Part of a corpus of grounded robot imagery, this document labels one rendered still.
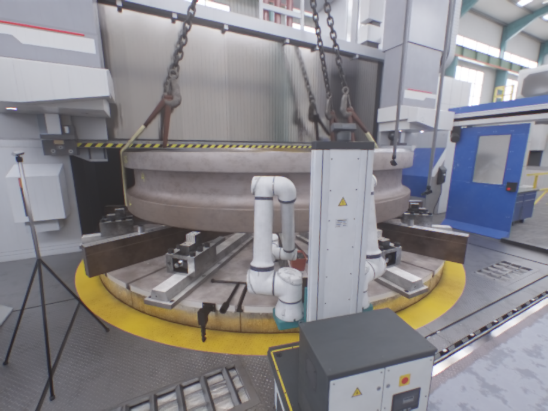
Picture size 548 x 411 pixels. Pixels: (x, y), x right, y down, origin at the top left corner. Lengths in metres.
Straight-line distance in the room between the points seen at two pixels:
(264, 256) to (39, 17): 3.56
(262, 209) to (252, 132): 4.35
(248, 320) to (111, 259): 1.88
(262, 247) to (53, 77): 2.81
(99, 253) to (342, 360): 3.00
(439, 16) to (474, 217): 4.36
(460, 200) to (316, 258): 6.07
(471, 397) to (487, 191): 5.03
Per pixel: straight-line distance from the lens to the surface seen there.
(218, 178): 3.02
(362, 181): 1.49
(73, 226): 5.69
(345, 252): 1.55
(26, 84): 3.66
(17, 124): 4.67
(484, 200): 7.12
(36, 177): 5.24
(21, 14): 4.26
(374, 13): 8.39
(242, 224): 2.87
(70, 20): 4.19
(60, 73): 3.62
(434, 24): 7.45
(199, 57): 5.78
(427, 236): 4.15
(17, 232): 5.88
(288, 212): 1.66
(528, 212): 9.07
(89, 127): 4.51
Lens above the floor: 1.73
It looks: 12 degrees down
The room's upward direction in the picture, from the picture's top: straight up
